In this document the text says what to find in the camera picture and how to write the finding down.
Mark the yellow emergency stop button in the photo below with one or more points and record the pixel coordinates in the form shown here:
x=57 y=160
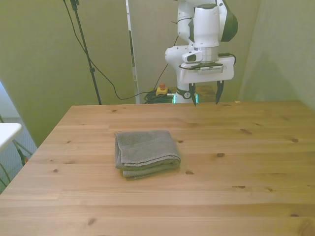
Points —
x=161 y=90

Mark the white vertical panel strip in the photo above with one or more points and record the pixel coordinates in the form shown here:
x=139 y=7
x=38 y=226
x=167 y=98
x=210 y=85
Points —
x=134 y=81

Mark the grey towel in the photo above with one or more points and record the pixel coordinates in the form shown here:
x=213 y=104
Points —
x=145 y=152

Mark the black tripod stand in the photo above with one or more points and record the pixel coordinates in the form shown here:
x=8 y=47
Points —
x=85 y=46

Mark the white side table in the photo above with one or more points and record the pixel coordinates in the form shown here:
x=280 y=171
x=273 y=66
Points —
x=7 y=132

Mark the side table folding legs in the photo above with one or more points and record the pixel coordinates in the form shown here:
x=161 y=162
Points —
x=21 y=150

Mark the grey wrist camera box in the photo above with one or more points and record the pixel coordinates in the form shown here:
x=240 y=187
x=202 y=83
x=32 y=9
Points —
x=211 y=68

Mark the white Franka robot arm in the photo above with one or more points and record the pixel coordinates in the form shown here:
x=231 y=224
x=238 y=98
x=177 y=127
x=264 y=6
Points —
x=206 y=27

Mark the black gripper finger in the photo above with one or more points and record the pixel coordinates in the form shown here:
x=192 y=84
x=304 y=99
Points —
x=219 y=92
x=192 y=94

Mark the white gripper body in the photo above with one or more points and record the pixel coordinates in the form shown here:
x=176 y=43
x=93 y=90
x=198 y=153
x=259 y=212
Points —
x=209 y=76

